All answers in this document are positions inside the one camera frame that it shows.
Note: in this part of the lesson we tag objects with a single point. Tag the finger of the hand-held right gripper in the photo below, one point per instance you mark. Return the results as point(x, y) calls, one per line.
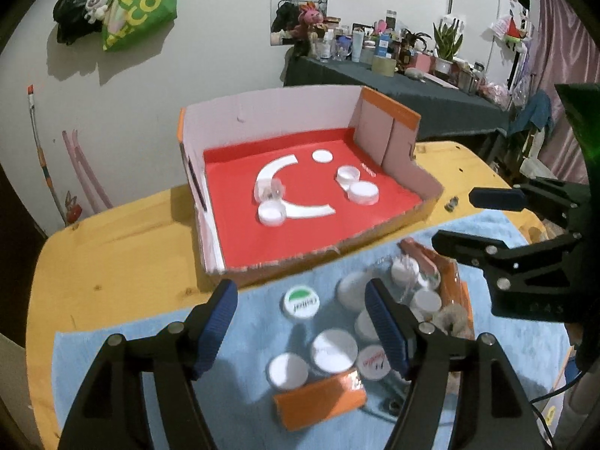
point(497, 198)
point(468, 246)

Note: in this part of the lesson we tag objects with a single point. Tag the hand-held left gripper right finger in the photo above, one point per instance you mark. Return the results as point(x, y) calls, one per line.
point(386, 328)

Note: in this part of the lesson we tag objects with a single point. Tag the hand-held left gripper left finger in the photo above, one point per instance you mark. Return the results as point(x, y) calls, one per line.
point(215, 323)

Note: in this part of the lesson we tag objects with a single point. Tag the narrow orange packet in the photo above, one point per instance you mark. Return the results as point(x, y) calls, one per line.
point(449, 276)

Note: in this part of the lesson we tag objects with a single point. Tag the pile of plain white lids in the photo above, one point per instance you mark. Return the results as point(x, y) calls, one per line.
point(333, 349)

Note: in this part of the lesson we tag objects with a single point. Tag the cream lace trim bundle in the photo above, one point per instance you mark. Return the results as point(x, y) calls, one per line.
point(452, 319)

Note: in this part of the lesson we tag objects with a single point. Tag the orange cardboard box red inside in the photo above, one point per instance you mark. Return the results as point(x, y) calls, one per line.
point(234, 229)

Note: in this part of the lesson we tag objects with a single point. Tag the orange packet of silver bells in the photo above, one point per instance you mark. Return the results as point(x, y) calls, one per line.
point(318, 403)

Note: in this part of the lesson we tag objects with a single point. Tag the large white round lid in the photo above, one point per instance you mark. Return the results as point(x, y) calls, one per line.
point(363, 192)

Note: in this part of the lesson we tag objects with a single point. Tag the white screw cap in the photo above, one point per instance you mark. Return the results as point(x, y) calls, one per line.
point(348, 176)

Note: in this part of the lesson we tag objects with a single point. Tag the small clear jar white cap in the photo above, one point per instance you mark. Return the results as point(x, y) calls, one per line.
point(269, 190)

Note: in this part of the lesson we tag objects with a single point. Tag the white lid red logo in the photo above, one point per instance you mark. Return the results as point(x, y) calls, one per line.
point(375, 361)

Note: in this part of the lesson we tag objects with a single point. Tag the light blue towel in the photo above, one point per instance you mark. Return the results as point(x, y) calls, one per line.
point(262, 328)

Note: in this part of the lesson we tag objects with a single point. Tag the pink plastic clothespin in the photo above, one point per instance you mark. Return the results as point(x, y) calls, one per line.
point(419, 251)

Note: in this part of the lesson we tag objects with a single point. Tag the white lid green logo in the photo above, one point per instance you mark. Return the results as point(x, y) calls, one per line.
point(300, 302)

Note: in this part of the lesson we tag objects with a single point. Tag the blue cloth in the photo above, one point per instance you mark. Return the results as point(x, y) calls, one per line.
point(534, 112)

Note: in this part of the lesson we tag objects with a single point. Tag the pink curtain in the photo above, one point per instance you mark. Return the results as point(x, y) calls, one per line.
point(567, 79)

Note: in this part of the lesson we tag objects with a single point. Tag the dark side table with bottles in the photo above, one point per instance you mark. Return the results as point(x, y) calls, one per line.
point(398, 98)

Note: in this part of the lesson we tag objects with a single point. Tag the potted green plant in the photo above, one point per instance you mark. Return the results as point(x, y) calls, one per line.
point(445, 40)

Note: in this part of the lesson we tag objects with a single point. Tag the watermelon plush toy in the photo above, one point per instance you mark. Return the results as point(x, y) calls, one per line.
point(510, 30)

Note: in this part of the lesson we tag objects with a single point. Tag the beige tape roll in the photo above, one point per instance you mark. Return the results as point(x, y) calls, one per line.
point(384, 65)

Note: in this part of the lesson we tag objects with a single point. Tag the white refrigerator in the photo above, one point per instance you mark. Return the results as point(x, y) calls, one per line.
point(478, 9)

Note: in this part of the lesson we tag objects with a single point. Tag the row of cosmetic bottles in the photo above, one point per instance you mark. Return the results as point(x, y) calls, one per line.
point(361, 42)

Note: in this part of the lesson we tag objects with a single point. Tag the pink bunny plush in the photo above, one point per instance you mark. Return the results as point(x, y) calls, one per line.
point(310, 16)

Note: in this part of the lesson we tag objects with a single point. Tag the green shopping bag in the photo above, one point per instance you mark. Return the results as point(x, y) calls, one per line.
point(140, 9)

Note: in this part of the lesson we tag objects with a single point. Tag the small white plush toy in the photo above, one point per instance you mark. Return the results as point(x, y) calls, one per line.
point(96, 5)

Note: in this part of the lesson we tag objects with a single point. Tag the black hanging bag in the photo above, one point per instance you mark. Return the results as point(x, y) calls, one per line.
point(70, 4)

